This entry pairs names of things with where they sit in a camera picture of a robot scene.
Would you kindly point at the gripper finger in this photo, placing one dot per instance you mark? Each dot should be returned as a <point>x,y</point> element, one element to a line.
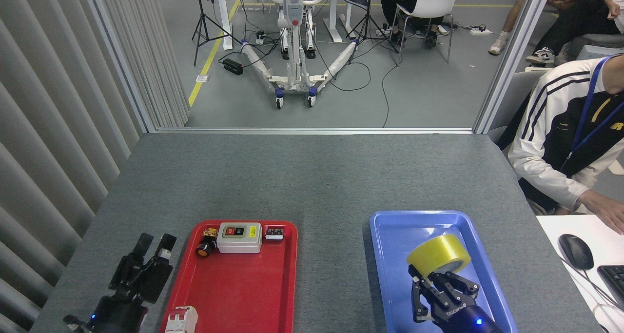
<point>157,279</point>
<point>421,301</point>
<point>129,272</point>
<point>458,289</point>

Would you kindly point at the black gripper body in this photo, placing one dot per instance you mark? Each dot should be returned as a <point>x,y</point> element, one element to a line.
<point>119,318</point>
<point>463,321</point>

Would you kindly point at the yellow tape roll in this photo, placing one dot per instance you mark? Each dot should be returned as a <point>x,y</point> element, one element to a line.
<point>438,250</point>

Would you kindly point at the person's hand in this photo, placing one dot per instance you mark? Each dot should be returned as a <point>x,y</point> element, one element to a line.
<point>609,211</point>

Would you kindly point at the blue plastic tray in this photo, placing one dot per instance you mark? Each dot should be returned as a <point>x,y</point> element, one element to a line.
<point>390,274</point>

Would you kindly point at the white red circuit breaker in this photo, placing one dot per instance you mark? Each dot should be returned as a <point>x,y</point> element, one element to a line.
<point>183,321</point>

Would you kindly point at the black yellow push button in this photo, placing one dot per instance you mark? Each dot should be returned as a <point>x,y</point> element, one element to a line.
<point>204,247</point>

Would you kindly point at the red plastic tray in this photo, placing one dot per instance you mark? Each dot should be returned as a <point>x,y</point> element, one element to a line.
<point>234,294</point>

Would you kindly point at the white side desk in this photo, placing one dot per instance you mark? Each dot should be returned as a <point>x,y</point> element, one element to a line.
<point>551,274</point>

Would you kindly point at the black computer mouse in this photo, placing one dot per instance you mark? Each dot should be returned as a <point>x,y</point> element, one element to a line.
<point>576,252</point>

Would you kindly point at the small black terminal block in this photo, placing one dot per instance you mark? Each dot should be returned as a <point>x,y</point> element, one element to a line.
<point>274,234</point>

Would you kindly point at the black keyboard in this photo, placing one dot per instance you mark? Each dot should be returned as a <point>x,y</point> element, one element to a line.
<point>614,284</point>

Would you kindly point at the grey ribbed panel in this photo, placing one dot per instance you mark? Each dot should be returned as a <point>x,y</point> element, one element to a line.
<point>48,128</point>

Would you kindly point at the grey office chair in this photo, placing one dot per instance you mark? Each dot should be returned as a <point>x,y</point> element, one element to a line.
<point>516,94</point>

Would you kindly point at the grey vertical blinds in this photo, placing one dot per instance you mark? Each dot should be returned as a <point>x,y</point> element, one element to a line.
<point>161,55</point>

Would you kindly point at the black power adapter box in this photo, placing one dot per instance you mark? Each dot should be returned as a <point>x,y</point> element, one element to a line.
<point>233,66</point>

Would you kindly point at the person with white shoes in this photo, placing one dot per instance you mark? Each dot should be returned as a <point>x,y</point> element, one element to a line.
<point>497,45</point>

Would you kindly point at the white power strip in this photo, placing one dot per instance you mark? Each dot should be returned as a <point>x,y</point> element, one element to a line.
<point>480,30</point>

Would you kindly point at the black tripod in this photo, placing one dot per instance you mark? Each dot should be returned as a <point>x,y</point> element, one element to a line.
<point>199,6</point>
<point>369,6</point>

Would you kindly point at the grey seat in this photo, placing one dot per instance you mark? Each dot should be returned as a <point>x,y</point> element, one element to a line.
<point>599,40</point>

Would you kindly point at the person in black trousers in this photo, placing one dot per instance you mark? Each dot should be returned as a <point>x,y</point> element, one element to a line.
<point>575,21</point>

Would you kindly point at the person seated on white chair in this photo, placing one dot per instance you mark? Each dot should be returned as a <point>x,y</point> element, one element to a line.
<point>395,1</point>

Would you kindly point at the white wheeled stand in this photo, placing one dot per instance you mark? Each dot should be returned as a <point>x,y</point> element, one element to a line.
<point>295,11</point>

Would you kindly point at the white push button switch box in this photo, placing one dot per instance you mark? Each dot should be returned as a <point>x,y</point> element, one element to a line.
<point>239,244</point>

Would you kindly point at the silver frame rail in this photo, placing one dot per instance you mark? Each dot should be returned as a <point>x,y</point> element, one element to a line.
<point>312,130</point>

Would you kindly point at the silver frame post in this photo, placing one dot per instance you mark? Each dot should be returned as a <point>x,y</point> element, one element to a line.
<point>122,65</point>
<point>512,55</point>

